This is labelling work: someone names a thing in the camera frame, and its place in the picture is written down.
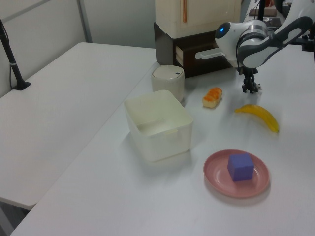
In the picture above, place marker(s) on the yellow toy banana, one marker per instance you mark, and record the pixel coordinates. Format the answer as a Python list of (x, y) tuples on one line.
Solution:
[(263, 115)]

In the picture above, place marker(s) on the black stand post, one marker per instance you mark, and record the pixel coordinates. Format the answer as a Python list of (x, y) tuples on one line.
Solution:
[(262, 9)]

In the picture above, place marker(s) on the orange glazed toy bread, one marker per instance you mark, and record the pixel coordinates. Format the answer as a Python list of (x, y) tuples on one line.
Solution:
[(212, 98)]

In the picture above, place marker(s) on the black camera stand pole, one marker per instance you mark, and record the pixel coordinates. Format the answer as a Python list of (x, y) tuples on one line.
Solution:
[(13, 66)]

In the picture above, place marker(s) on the cream open storage bin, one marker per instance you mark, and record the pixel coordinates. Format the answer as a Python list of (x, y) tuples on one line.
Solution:
[(169, 145)]

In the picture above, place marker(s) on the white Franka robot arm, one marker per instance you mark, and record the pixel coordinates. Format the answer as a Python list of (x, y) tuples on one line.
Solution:
[(258, 49)]

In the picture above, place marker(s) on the black and white panda toy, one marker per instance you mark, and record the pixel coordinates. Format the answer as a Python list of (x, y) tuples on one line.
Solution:
[(259, 87)]

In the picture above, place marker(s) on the beige lidded mini trash can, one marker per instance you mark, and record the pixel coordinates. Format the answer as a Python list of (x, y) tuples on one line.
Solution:
[(168, 83)]

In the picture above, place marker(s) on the purple cube block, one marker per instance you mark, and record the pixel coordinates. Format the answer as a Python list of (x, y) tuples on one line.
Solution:
[(241, 169)]

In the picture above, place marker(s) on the dark wood drawer cabinet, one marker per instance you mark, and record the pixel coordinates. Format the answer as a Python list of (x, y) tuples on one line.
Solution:
[(163, 49)]

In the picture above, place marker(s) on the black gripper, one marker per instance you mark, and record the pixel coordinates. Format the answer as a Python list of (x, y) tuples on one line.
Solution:
[(249, 76)]

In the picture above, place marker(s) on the black bracket mount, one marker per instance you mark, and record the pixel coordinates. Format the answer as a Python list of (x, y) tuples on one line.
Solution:
[(306, 40)]

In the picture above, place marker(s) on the pink plastic plate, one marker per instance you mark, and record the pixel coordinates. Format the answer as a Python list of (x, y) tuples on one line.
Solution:
[(216, 177)]

